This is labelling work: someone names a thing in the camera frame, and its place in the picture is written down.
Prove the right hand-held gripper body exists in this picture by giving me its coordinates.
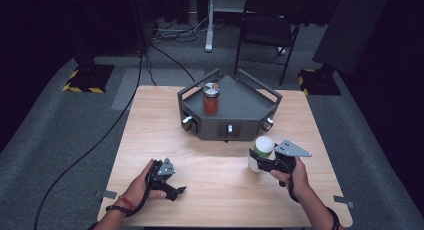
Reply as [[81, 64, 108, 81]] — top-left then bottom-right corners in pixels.
[[269, 139, 313, 188]]

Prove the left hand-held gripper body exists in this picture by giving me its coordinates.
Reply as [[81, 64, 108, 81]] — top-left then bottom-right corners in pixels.
[[145, 157, 177, 195]]

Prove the white jar with green band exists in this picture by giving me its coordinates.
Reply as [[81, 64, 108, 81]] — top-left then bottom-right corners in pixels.
[[247, 135, 276, 174]]

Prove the grey corner shelf rack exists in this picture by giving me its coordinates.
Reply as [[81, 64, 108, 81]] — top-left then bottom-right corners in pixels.
[[177, 68, 284, 143]]

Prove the glass jar with metal lid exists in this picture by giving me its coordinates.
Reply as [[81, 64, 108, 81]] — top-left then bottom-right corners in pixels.
[[202, 82, 221, 116]]

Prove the person's left hand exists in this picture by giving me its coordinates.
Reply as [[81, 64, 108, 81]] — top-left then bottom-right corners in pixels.
[[123, 158, 168, 208]]

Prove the person's right hand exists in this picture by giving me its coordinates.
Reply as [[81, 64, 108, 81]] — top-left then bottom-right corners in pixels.
[[269, 155, 313, 200]]

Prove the grey tape piece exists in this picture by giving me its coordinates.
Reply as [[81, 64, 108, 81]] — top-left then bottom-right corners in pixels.
[[94, 189, 118, 200], [333, 195, 355, 210]]

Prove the black wristband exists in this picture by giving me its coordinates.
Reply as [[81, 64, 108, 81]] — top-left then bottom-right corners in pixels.
[[326, 206, 341, 230]]

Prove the black stand base hazard tape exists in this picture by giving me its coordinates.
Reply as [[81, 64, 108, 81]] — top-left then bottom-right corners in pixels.
[[297, 68, 343, 97], [61, 63, 116, 94]]

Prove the black folding chair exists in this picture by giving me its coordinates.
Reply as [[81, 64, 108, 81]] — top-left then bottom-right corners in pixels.
[[233, 0, 302, 87]]

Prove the grey upright panel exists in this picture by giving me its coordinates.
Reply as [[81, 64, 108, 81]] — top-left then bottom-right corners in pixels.
[[312, 0, 393, 76]]

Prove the white desk leg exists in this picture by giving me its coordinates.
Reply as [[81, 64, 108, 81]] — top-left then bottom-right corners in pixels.
[[204, 0, 249, 54]]

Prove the black stand pole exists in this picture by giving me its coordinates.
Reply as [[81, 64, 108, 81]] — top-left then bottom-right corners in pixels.
[[128, 0, 150, 55]]

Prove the left hand-held gripper black strap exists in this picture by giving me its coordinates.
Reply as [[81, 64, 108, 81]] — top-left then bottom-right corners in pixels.
[[126, 171, 154, 218]]

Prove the hand-held gripper black strap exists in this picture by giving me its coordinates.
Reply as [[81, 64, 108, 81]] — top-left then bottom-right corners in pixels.
[[126, 171, 154, 218], [285, 174, 302, 204]]

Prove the right hand-held gripper black strap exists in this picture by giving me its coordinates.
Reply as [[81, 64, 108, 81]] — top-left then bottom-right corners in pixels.
[[285, 174, 302, 204]]

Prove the orange bracelet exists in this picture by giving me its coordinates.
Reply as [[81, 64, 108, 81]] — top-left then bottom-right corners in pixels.
[[118, 194, 138, 210]]

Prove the black bead bracelet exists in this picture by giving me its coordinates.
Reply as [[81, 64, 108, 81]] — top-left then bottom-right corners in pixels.
[[105, 204, 135, 218]]

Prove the long black floor cable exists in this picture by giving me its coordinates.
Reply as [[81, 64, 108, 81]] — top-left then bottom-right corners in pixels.
[[32, 51, 145, 230]]

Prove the bundle of floor cables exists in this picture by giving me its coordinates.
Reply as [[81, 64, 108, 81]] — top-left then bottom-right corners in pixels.
[[149, 15, 219, 44]]

